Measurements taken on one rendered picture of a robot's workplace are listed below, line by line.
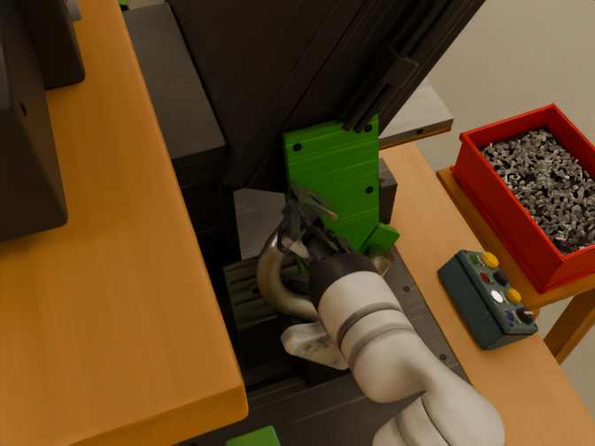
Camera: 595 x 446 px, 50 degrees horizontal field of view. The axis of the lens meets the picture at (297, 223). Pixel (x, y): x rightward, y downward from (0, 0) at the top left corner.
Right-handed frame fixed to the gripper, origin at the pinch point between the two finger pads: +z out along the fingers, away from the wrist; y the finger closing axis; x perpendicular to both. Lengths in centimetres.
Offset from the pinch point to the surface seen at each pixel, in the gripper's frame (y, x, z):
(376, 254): -12.9, -0.1, 0.1
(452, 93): -137, -22, 149
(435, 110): -19.5, -18.1, 17.0
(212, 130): 11.0, -0.9, 10.7
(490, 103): -147, -28, 139
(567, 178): -58, -23, 20
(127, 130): 32.7, -9.5, -24.4
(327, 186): -1.7, -4.1, 2.9
